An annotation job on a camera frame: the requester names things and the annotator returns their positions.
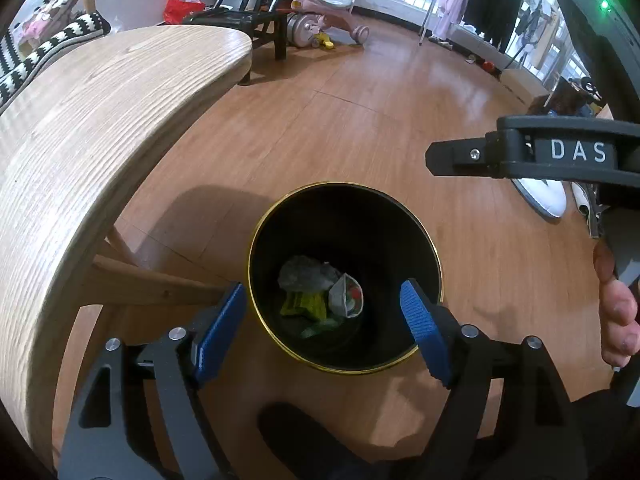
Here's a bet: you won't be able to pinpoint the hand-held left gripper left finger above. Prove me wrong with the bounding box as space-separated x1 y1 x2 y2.
59 282 248 480

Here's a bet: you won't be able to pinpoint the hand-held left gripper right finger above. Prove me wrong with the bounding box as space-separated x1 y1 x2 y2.
399 279 588 480

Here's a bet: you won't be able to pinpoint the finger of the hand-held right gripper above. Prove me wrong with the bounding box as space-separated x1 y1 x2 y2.
425 135 489 177

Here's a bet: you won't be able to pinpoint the black gold-rimmed trash bin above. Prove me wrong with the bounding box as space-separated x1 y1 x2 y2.
247 182 443 375

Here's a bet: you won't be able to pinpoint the person's right hand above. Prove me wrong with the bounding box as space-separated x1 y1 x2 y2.
592 242 640 369

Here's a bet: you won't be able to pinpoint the white slipper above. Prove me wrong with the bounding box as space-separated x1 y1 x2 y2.
511 177 569 219
570 181 607 239

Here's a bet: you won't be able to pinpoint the cardboard box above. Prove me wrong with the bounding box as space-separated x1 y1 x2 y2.
500 66 552 107

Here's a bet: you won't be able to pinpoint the white and red wrapper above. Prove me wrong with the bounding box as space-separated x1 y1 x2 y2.
327 272 366 319

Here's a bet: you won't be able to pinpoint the yellow crumpled wrapper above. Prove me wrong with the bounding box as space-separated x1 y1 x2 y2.
280 290 329 322

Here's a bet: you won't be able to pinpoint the green crumpled wrapper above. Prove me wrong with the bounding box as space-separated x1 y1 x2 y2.
300 316 347 340

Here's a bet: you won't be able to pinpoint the grey crumpled wrapper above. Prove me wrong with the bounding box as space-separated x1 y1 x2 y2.
278 255 342 292

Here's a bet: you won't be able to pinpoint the black hanging garments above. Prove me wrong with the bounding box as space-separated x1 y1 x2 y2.
461 0 524 52

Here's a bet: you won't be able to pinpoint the pink hanging garment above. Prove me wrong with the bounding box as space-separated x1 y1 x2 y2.
431 0 474 42

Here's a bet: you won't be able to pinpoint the pink children's tricycle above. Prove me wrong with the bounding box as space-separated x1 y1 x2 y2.
286 0 371 52

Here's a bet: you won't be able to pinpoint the wooden table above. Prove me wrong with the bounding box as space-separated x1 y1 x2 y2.
0 25 253 467

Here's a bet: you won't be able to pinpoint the black chair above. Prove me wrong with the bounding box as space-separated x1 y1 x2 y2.
182 0 302 62

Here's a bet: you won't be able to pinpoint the red plastic bag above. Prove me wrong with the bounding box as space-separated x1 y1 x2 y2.
164 0 206 25

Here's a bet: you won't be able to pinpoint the pink printed cushion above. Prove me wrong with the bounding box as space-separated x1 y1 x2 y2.
14 0 77 42

